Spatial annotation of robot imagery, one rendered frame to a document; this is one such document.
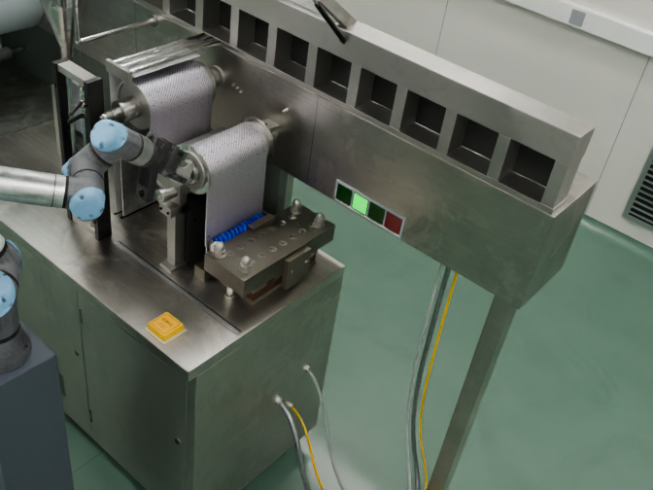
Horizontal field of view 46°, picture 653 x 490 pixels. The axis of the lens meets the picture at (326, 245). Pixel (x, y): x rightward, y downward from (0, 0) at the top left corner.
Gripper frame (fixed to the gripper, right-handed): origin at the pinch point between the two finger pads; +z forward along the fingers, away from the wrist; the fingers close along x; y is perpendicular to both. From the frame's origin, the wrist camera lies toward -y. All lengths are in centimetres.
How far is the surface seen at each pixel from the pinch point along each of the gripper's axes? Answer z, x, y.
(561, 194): 15, -87, 44
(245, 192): 21.9, -4.4, 4.8
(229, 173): 10.5, -4.4, 7.6
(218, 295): 23.3, -13.3, -25.3
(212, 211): 12.4, -4.4, -4.3
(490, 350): 69, -80, 1
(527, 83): 245, 19, 128
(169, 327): 6.0, -15.8, -36.6
